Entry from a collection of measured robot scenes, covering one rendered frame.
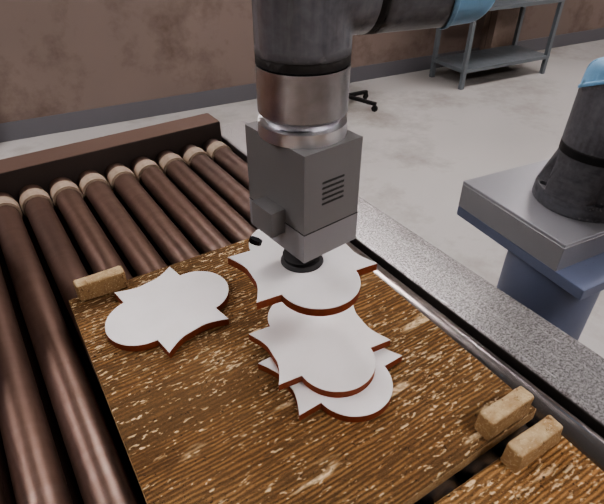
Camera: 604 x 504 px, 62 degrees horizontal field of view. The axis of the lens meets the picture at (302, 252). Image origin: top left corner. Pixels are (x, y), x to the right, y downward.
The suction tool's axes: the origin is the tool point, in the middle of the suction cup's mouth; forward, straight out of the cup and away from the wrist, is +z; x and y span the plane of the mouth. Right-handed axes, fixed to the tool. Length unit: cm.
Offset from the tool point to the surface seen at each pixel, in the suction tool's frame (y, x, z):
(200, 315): -8.6, -8.1, 8.1
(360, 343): 6.6, 2.6, 7.1
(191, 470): 7.0, -17.8, 9.2
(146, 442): 2.0, -19.7, 9.2
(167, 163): -52, 9, 11
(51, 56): -316, 54, 55
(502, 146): -120, 258, 102
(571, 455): 26.8, 9.3, 9.1
